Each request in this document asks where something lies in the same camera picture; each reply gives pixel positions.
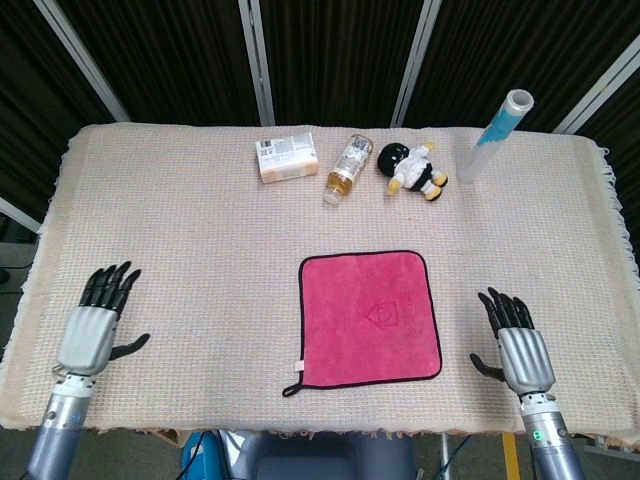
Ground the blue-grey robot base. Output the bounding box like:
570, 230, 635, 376
234, 430, 419, 480

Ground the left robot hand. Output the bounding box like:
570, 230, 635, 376
54, 260, 151, 377

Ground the white metal frame post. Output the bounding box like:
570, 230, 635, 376
389, 0, 442, 127
553, 34, 640, 135
0, 196, 41, 234
238, 0, 276, 126
33, 0, 130, 123

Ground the pink and black cloth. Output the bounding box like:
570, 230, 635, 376
281, 249, 444, 399

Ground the black pleated curtain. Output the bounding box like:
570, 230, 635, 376
0, 0, 640, 221

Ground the thin blue cable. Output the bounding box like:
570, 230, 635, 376
449, 433, 472, 479

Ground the beige woven tablecloth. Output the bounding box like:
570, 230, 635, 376
0, 122, 640, 444

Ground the peach white tissue pack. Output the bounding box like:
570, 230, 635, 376
255, 132, 321, 185

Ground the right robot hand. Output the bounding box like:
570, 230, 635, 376
468, 287, 557, 396

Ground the black white plush penguin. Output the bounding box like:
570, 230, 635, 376
376, 141, 450, 203

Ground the amber tea bottle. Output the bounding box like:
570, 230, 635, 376
322, 133, 375, 205

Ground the blue plastic object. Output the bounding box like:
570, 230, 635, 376
180, 430, 236, 480

